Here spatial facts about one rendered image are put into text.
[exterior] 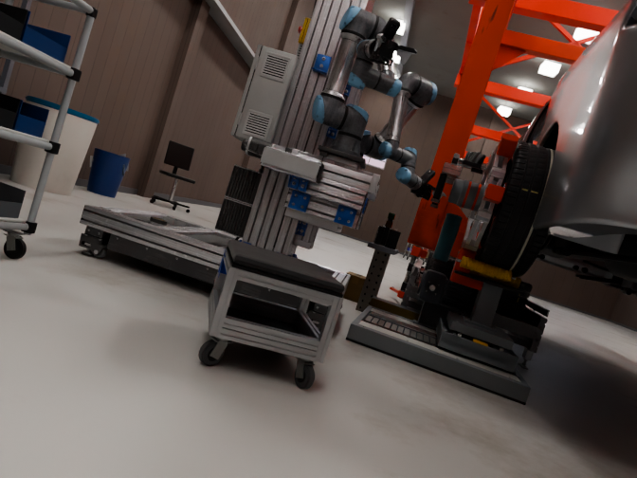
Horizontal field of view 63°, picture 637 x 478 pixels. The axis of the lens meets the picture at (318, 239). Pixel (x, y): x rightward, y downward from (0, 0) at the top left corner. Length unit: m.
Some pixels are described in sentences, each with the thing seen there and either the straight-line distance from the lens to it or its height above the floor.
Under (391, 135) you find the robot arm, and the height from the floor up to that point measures 1.01.
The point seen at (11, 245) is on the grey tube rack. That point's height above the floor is 0.05.
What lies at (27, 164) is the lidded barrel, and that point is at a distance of 4.95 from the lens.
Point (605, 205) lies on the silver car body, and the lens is 1.94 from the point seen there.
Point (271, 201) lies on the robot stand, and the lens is 2.64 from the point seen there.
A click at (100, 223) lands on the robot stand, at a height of 0.17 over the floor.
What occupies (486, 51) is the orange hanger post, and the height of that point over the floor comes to 1.75.
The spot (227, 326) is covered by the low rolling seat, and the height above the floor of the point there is 0.13.
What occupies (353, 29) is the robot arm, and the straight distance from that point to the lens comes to 2.50.
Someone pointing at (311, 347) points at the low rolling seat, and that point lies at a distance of 1.57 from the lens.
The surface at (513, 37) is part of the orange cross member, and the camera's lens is 5.62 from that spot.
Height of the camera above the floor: 0.52
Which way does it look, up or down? 3 degrees down
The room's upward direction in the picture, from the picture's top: 18 degrees clockwise
